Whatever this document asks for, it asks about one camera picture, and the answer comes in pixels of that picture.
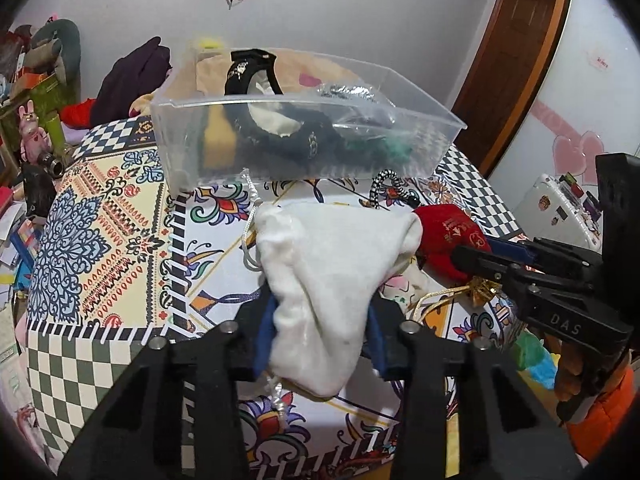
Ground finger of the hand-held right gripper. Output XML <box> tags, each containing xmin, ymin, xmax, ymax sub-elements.
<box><xmin>451</xmin><ymin>244</ymin><xmax>532</xmax><ymax>292</ymax></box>
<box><xmin>486</xmin><ymin>236</ymin><xmax>602</xmax><ymax>275</ymax></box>

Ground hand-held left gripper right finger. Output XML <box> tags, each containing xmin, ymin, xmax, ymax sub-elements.
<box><xmin>366</xmin><ymin>300</ymin><xmax>587</xmax><ymax>480</ymax></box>

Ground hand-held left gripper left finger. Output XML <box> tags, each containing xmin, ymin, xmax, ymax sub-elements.
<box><xmin>59</xmin><ymin>292</ymin><xmax>278</xmax><ymax>480</ymax></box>

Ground red velvet pouch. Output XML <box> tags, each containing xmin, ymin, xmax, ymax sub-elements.
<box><xmin>414</xmin><ymin>204</ymin><xmax>493</xmax><ymax>283</ymax></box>

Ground white drawstring pouch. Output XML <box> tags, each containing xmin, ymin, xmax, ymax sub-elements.
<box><xmin>241</xmin><ymin>167</ymin><xmax>425</xmax><ymax>431</ymax></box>

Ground clear plastic storage box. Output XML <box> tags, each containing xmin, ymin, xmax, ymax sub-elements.
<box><xmin>150</xmin><ymin>47</ymin><xmax>468</xmax><ymax>193</ymax></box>

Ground yellow soft item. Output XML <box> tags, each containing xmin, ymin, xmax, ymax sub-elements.
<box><xmin>201</xmin><ymin>104</ymin><xmax>237</xmax><ymax>172</ymax></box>

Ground person's right hand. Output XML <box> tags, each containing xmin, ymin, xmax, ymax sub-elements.
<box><xmin>554</xmin><ymin>334</ymin><xmax>587</xmax><ymax>397</ymax></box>

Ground gold ribbon bow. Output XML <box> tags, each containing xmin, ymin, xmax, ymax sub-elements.
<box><xmin>400</xmin><ymin>280</ymin><xmax>502</xmax><ymax>322</ymax></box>

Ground white stickered suitcase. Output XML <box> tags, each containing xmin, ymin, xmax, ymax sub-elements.
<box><xmin>511</xmin><ymin>172</ymin><xmax>604</xmax><ymax>252</ymax></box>

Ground pink print white cloth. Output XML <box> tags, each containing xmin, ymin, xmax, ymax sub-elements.
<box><xmin>379</xmin><ymin>259</ymin><xmax>437</xmax><ymax>312</ymax></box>

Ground green crumpled cloth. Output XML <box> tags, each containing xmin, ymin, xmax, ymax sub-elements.
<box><xmin>514</xmin><ymin>331</ymin><xmax>559</xmax><ymax>384</ymax></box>

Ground green fuzzy item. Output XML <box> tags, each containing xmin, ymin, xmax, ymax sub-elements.
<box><xmin>344</xmin><ymin>134</ymin><xmax>417</xmax><ymax>167</ymax></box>

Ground patterned colourful tablecloth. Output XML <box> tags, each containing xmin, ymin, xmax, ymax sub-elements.
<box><xmin>26</xmin><ymin>114</ymin><xmax>527</xmax><ymax>480</ymax></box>

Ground brown wooden door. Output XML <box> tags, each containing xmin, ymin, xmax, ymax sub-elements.
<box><xmin>451</xmin><ymin>0</ymin><xmax>577</xmax><ymax>179</ymax></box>

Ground clear bag with black item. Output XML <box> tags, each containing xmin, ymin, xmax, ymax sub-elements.
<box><xmin>314</xmin><ymin>81</ymin><xmax>402</xmax><ymax>137</ymax></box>

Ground black embroidered headband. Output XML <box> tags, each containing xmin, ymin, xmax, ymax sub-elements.
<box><xmin>223</xmin><ymin>49</ymin><xmax>346</xmax><ymax>163</ymax></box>

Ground beige cloth bag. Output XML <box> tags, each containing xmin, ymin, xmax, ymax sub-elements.
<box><xmin>195</xmin><ymin>52</ymin><xmax>326</xmax><ymax>137</ymax></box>

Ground pile of books and papers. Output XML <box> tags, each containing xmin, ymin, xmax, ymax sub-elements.
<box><xmin>0</xmin><ymin>184</ymin><xmax>43</xmax><ymax>306</ymax></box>

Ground red cloth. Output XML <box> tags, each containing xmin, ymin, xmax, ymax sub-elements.
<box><xmin>60</xmin><ymin>98</ymin><xmax>99</xmax><ymax>129</ymax></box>

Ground dark purple garment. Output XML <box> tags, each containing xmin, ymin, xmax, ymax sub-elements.
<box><xmin>91</xmin><ymin>36</ymin><xmax>174</xmax><ymax>126</ymax></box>

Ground pink bunny figure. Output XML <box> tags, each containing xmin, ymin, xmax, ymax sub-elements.
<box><xmin>18</xmin><ymin>99</ymin><xmax>52</xmax><ymax>164</ymax></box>

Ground green cardboard box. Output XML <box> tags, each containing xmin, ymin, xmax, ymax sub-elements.
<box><xmin>10</xmin><ymin>71</ymin><xmax>81</xmax><ymax>128</ymax></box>

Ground grey green plush toy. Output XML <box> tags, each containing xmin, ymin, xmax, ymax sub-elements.
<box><xmin>14</xmin><ymin>18</ymin><xmax>82</xmax><ymax>107</ymax></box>

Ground pink heart wall sticker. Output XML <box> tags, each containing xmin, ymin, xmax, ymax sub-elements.
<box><xmin>531</xmin><ymin>100</ymin><xmax>609</xmax><ymax>177</ymax></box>

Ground black white coiled hair tie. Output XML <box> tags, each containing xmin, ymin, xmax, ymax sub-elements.
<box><xmin>369</xmin><ymin>170</ymin><xmax>418</xmax><ymax>209</ymax></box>

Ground black camera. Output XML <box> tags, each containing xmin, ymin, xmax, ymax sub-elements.
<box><xmin>21</xmin><ymin>152</ymin><xmax>64</xmax><ymax>222</ymax></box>

